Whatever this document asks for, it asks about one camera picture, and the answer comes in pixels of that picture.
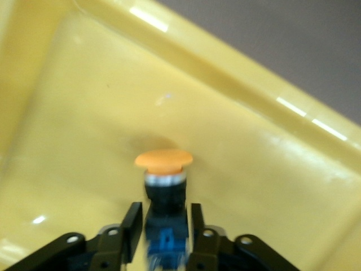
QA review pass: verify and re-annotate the yellow push button switch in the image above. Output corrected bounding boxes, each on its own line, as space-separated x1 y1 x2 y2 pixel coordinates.
134 150 195 271

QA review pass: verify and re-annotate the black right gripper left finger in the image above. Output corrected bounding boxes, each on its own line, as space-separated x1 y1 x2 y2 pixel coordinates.
0 202 143 271

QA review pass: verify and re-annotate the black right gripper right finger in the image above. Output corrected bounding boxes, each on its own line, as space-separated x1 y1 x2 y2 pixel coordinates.
187 202 300 271

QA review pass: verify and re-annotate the yellow plastic tray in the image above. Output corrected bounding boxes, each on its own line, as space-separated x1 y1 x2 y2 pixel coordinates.
0 0 361 271

